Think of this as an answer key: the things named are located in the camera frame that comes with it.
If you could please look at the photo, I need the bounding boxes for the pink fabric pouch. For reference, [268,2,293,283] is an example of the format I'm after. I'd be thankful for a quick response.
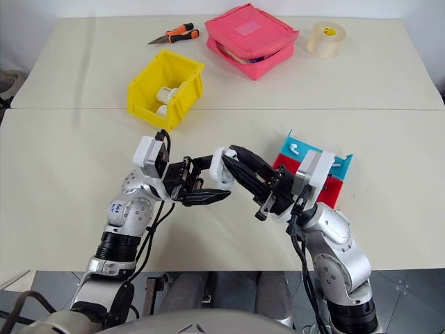
[204,3,300,82]

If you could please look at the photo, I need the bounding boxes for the yellow plastic bin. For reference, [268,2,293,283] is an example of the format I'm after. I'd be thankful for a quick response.
[126,48,206,132]

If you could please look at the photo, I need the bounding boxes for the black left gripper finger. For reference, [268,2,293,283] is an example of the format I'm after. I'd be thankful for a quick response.
[179,187,232,207]
[191,157,215,175]

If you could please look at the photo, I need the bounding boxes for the orange black pliers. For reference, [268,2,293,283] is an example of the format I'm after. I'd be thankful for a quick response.
[147,22,201,46]

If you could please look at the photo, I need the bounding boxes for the black torso cable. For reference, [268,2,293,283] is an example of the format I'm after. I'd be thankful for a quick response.
[0,289,58,334]

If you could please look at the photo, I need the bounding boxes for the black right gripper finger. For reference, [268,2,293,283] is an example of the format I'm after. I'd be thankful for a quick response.
[229,145,277,179]
[221,154,270,206]

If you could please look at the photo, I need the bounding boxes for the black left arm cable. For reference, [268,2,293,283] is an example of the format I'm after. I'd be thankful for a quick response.
[118,129,177,314]

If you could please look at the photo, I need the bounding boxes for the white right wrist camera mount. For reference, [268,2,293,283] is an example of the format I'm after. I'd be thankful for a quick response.
[296,149,337,205]

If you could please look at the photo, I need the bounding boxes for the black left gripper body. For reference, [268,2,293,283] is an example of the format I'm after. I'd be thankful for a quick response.
[161,156,206,203]

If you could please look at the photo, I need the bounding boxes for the blue red earbud holder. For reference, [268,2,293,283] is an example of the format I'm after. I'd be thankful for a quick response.
[270,129,355,209]

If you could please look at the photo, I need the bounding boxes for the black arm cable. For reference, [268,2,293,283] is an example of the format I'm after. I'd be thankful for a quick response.
[286,184,337,334]
[118,129,177,314]

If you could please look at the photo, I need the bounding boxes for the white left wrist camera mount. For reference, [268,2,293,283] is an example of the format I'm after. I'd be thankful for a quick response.
[133,135,171,181]

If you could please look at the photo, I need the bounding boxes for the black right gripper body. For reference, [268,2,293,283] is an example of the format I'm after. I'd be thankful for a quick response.
[253,165,304,222]

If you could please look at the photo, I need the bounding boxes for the clear tape roll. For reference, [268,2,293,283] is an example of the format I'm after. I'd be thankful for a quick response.
[307,21,348,61]

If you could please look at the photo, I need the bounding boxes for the silver robot torso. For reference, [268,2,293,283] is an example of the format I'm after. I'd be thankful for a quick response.
[19,308,296,334]

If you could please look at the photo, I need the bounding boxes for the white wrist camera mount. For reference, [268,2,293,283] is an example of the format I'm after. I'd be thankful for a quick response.
[296,149,337,205]
[133,135,171,181]

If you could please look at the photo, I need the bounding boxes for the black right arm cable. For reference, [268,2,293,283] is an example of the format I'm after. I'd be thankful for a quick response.
[286,184,337,334]

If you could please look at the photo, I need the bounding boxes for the grey object at table edge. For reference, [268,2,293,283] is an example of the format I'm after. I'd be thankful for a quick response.
[0,68,24,102]

